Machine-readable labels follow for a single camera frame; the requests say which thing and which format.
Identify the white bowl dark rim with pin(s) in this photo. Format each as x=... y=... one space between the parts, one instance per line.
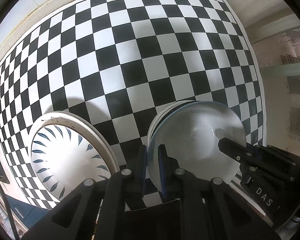
x=191 y=135

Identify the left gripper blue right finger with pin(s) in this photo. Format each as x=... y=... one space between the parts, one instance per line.
x=171 y=176

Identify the white plate small floral print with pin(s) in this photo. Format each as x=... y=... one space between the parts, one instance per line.
x=81 y=126

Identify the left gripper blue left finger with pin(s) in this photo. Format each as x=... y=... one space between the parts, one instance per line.
x=135 y=186

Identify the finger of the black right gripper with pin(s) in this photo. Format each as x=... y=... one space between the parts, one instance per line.
x=234 y=150

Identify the white plate blue leaf pattern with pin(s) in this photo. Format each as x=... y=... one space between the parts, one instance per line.
x=62 y=159

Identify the checkered black white mat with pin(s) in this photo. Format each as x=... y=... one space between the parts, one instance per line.
x=116 y=64

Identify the white bowl red flowers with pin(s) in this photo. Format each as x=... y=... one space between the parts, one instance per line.
x=163 y=114

